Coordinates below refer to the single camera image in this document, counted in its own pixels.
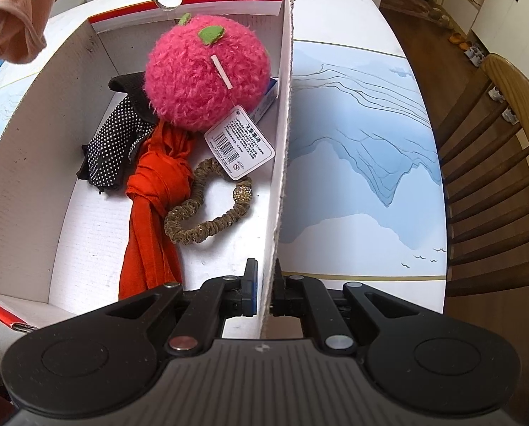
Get black white-dotted cloth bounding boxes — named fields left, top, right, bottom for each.
left=75, top=73, right=158, bottom=196

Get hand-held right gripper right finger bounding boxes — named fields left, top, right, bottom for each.
left=269, top=261, right=420, bottom=356

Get blue mountain print table mat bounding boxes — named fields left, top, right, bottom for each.
left=277, top=38, right=449, bottom=278

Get gold beaded hair scrunchie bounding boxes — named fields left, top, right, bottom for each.
left=163, top=158, right=253, bottom=246

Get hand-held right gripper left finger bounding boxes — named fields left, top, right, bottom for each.
left=107, top=257, right=260, bottom=358

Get white red-edged cardboard box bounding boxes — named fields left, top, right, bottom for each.
left=0, top=0, right=297, bottom=342

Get red knotted scarf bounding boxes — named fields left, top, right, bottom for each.
left=119, top=122, right=198, bottom=301

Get blue tissue pack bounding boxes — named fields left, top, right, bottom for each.
left=251, top=77, right=278, bottom=125

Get pink plush apple toy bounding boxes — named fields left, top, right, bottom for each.
left=145, top=12, right=276, bottom=181

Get small beige bowl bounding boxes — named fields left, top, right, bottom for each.
left=428, top=6, right=452, bottom=25

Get wooden slat-back chair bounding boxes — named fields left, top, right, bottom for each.
left=435, top=53, right=529, bottom=298

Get brown door rug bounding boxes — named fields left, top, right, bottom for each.
left=380, top=0, right=434, bottom=14

